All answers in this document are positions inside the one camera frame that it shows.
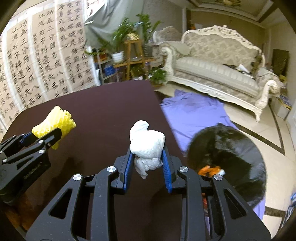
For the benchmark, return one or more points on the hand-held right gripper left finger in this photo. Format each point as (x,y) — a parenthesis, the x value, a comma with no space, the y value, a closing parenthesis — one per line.
(128,169)

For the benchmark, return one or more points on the white tissue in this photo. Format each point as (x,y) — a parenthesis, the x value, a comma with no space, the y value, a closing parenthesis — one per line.
(146,141)

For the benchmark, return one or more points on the brass chandelier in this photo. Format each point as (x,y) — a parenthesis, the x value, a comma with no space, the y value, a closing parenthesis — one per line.
(229,2)

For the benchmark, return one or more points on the brown toy rifle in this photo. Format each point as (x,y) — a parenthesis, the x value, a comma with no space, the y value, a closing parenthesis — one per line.
(262,61)

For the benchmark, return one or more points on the grey curtain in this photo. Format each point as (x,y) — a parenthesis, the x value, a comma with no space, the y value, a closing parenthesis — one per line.
(108,20)

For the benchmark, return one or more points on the yellow foam net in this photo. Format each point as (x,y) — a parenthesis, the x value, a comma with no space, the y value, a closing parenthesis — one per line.
(57,118)

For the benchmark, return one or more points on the calligraphy paper wall hanging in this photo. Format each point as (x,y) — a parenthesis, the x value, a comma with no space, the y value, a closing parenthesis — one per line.
(46,58)

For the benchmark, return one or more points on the bin with black bag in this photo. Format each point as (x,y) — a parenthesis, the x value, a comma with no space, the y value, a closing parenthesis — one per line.
(231,150)

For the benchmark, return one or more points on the papers on sofa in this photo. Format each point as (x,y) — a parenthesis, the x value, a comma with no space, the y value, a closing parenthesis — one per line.
(241,68)

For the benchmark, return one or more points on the vintage telephone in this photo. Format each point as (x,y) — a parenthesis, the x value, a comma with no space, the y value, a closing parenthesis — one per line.
(132,36)

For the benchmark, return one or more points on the ornate white armchair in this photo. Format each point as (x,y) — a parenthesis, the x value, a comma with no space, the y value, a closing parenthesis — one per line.
(166,34)

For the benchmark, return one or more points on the ornate white sofa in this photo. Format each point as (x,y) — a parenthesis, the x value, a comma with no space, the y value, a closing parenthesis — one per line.
(208,69)

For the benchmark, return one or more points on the wooden plant stand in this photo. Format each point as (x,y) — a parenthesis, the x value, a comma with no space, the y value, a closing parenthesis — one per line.
(133,49)

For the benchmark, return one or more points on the purple floor cloth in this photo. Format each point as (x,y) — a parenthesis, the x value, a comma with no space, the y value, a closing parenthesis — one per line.
(192,111)

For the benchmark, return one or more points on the metal shelf rack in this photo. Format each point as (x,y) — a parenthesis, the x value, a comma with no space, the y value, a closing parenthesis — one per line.
(98,69)

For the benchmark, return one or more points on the grey storage box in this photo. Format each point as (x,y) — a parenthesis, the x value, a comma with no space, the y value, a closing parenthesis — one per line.
(281,111)

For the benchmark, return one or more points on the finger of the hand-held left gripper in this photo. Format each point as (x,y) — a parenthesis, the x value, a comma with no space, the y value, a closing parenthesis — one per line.
(26,137)
(52,138)

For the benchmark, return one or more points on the orange red foam net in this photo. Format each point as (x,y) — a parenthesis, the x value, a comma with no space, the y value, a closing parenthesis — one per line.
(209,171)

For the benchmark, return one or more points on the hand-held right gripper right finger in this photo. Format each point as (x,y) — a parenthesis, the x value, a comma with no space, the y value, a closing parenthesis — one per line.
(167,171)

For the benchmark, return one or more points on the blue crate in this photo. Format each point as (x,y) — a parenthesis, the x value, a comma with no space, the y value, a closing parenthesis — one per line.
(108,70)

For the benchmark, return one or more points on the tall plant in grey pot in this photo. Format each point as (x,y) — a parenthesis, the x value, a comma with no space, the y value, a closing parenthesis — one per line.
(148,27)

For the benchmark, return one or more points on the small green floor plant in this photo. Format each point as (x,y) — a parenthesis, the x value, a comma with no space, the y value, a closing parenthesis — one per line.
(158,75)

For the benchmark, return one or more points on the leafy plant in white pot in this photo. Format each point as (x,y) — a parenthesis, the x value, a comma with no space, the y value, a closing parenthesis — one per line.
(118,56)

